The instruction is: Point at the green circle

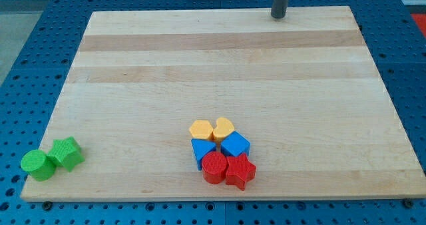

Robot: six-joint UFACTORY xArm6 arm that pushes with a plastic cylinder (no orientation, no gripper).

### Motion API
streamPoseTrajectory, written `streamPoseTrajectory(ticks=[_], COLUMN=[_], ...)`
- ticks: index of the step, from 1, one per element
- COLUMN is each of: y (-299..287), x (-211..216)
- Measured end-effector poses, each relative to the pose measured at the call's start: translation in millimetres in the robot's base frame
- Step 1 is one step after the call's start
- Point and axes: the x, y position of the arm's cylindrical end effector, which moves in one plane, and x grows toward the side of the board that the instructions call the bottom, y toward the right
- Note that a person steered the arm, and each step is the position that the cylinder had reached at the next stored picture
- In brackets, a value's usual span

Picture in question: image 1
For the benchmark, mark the yellow heart block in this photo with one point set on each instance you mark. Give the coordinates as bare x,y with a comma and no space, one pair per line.
224,127

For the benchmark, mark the yellow hexagon block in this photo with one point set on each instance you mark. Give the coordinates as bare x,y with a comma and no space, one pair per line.
201,129

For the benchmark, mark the blue triangle block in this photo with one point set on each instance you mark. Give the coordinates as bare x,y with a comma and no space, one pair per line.
200,149

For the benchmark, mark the blue cube block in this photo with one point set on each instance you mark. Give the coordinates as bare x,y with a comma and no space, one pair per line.
235,144

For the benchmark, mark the red cylinder block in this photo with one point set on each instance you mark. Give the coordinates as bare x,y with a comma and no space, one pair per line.
214,167

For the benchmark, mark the red star block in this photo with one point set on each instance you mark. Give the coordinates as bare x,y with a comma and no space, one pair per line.
240,171

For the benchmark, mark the wooden board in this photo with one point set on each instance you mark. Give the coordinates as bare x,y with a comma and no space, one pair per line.
304,90

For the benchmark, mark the grey cylindrical pointer rod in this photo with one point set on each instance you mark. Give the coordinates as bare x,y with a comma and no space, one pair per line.
279,8

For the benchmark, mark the green star block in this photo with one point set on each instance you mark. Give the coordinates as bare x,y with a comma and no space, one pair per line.
66,153

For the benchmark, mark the green cylinder block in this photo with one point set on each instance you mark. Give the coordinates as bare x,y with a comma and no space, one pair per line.
37,165

